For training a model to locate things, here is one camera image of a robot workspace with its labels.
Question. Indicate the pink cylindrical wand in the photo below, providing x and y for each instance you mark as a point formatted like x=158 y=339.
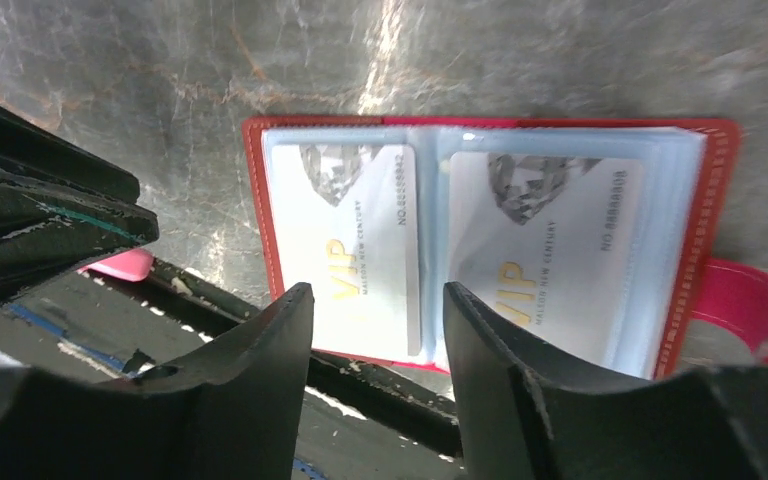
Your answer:
x=133 y=266

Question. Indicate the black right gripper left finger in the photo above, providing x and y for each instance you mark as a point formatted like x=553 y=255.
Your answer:
x=159 y=417

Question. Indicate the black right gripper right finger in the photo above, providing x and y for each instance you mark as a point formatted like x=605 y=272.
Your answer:
x=529 y=410

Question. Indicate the red leather card holder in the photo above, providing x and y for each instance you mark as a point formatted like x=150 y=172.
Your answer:
x=671 y=279

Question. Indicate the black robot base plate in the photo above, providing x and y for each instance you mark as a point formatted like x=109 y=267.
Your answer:
x=225 y=358

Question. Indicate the silver VIP card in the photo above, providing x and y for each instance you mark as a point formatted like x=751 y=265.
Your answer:
x=345 y=222
x=545 y=241

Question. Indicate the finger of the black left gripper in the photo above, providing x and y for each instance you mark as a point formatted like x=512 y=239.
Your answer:
x=49 y=228
x=32 y=146

